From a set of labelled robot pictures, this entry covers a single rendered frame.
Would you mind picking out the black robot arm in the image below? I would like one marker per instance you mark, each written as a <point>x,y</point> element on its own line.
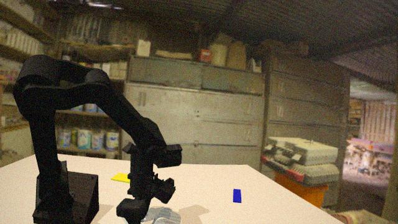
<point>38,95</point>

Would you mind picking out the small blue block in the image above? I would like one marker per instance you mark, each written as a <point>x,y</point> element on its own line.
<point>237,196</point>

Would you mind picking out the yellow flat plate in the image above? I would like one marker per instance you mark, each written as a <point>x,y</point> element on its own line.
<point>121,178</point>

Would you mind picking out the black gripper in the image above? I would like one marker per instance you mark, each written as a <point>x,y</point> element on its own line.
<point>135,210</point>

